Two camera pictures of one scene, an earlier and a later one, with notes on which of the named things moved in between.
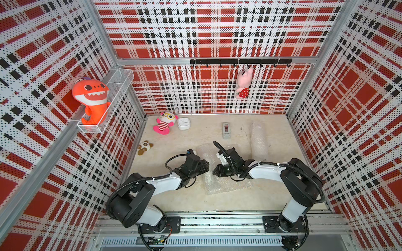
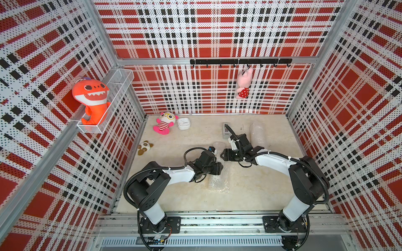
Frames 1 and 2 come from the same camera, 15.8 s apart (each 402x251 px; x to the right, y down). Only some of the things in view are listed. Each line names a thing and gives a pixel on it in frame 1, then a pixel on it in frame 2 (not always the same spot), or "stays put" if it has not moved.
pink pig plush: (243, 82) stays put
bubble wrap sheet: (259, 141) stays put
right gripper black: (219, 168) to (226, 155)
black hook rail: (242, 61) stays put
